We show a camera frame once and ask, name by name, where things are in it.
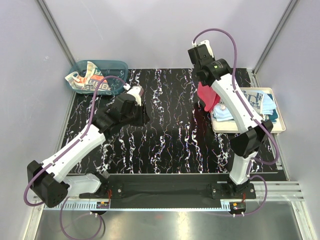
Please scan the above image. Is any red towel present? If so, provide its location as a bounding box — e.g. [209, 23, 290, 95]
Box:
[197, 82, 221, 112]

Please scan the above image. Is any light blue towel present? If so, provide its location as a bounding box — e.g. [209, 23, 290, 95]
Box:
[212, 91, 277, 122]

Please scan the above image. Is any white blue patterned towel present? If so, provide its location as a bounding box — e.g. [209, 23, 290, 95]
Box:
[213, 89, 264, 118]

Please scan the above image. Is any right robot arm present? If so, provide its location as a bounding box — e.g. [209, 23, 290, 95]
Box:
[188, 42, 273, 199]

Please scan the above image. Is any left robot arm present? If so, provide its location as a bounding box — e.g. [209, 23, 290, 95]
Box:
[27, 86, 150, 208]

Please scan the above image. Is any teal round laundry basket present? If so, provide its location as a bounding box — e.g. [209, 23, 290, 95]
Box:
[66, 59, 129, 96]

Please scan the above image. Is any white striped cloth in basket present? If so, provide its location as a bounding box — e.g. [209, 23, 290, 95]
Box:
[64, 60, 115, 94]

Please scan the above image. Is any white rectangular tray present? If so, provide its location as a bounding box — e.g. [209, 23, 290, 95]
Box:
[210, 87, 286, 134]

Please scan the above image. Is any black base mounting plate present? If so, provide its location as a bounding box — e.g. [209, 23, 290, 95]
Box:
[79, 173, 256, 211]

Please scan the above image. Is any teal white folded towel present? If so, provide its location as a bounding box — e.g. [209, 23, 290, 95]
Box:
[261, 93, 279, 123]

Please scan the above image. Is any left orange connector box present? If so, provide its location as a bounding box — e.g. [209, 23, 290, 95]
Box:
[96, 199, 111, 209]

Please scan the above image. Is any orange connector box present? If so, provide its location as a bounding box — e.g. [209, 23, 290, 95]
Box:
[230, 201, 247, 212]
[96, 199, 111, 209]

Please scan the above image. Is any right orange connector box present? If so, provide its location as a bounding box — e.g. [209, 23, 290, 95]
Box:
[230, 201, 247, 212]

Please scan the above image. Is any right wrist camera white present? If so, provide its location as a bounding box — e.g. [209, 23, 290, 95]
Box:
[191, 39, 215, 58]

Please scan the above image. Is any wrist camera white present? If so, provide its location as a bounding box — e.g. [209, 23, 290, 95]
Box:
[191, 39, 215, 58]
[123, 83, 144, 106]

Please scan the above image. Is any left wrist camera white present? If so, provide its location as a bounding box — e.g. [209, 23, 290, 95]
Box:
[123, 83, 144, 106]

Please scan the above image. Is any aluminium front rail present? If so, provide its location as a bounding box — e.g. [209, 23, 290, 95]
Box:
[44, 181, 304, 212]

